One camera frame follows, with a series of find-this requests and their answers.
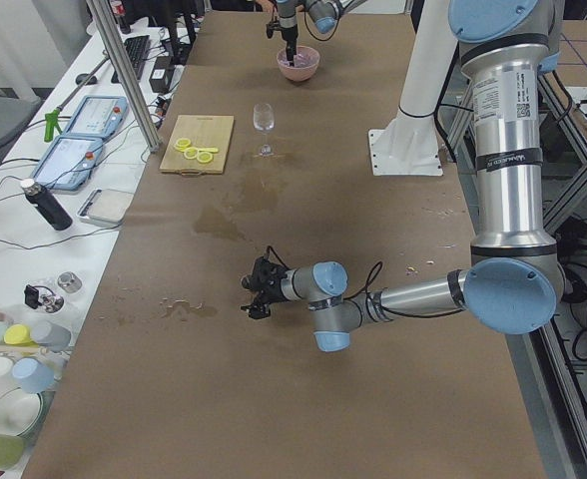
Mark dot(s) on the white kitchen scale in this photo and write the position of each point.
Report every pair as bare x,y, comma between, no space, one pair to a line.
105,207

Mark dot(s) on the teach pendant far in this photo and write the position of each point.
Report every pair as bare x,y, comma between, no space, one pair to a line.
97,117

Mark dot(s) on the yellow cup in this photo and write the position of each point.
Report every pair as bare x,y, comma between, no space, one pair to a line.
18,335

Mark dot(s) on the green air gun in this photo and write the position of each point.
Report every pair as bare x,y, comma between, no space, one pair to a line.
52,126

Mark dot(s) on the teach pendant near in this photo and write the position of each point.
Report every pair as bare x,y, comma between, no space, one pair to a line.
68,163

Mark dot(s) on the aluminium frame post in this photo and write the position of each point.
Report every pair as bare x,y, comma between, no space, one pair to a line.
114,45

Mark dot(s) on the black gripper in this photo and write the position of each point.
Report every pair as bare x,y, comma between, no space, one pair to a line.
274,291
290,36

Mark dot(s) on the black water bottle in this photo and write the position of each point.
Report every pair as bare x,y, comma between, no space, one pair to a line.
46,204

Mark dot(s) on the lemon slice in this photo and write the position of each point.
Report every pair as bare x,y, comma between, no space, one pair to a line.
204,157
191,153
182,144

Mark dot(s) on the light blue cup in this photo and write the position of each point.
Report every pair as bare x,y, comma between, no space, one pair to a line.
32,375

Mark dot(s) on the lemon slice far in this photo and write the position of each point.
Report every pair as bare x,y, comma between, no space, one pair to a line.
182,144

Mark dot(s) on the lemon slice middle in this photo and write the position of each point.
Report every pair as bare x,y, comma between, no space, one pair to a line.
191,153

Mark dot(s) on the grey cup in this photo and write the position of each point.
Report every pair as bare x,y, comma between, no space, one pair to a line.
51,335

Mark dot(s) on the teach pendant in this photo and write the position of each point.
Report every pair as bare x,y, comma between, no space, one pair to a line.
68,163
97,117

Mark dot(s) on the glass jar steel lid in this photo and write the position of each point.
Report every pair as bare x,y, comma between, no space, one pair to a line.
42,297

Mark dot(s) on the pink bowl of ice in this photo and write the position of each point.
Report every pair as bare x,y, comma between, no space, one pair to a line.
305,63

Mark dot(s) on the lemon slice near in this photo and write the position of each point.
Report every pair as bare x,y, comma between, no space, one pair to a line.
204,157

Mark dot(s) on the clear wine glass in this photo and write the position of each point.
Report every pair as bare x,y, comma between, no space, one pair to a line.
264,122

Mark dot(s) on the wooden cutting board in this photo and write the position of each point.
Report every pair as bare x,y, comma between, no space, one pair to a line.
204,131

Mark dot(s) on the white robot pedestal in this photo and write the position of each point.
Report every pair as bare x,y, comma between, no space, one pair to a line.
408,145

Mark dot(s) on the black keyboard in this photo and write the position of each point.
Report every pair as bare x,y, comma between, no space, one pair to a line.
137,49

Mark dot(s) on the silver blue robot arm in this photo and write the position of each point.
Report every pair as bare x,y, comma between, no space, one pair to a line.
324,14
515,280

